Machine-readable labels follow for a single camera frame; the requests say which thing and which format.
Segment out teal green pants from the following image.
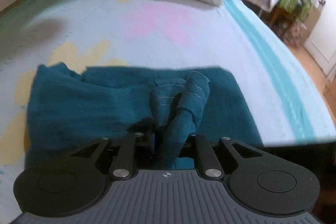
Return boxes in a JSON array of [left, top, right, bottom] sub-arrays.
[[25, 63, 263, 169]]

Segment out pastel patterned bed sheet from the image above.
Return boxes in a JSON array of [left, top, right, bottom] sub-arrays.
[[1, 0, 335, 223]]

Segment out cluttered side table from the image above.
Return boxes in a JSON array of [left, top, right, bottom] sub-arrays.
[[244, 0, 321, 47]]

